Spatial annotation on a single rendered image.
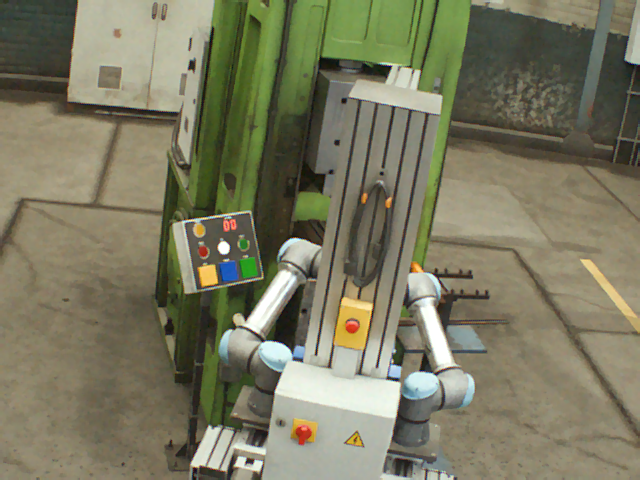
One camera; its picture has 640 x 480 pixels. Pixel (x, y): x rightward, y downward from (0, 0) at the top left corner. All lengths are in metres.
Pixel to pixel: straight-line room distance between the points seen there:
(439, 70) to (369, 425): 1.99
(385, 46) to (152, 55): 5.36
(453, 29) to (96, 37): 5.56
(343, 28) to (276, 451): 1.95
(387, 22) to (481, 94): 6.37
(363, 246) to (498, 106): 7.91
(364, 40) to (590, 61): 6.83
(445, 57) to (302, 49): 0.64
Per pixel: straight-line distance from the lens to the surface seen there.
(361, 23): 4.13
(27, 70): 10.18
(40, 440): 4.57
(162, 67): 9.35
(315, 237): 4.45
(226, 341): 3.39
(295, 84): 4.10
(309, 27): 4.06
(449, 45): 4.29
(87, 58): 9.41
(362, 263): 2.75
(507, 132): 10.66
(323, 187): 4.13
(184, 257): 3.88
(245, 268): 3.99
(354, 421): 2.74
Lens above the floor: 2.63
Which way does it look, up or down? 22 degrees down
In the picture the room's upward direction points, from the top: 9 degrees clockwise
